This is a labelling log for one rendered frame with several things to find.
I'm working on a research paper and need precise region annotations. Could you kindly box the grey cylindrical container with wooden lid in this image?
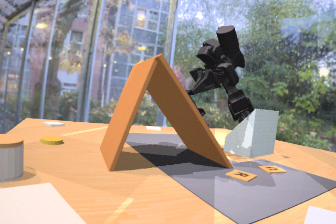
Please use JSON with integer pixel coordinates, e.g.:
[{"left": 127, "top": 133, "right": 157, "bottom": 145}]
[{"left": 0, "top": 134, "right": 24, "bottom": 183}]

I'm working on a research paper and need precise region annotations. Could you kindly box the cream letter tile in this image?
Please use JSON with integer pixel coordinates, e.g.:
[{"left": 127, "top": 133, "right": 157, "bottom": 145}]
[
  {"left": 225, "top": 170, "right": 257, "bottom": 182},
  {"left": 258, "top": 166, "right": 286, "bottom": 173}
]

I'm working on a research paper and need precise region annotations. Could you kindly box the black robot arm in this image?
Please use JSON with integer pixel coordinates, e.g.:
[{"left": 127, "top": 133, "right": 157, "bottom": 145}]
[{"left": 196, "top": 25, "right": 254, "bottom": 123}]

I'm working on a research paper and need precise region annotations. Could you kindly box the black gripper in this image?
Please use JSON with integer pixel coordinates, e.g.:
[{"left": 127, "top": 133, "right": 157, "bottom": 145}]
[{"left": 190, "top": 55, "right": 239, "bottom": 94}]

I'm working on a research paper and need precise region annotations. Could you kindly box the yellow flat disc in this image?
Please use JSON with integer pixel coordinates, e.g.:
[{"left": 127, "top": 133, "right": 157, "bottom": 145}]
[{"left": 40, "top": 136, "right": 63, "bottom": 145}]

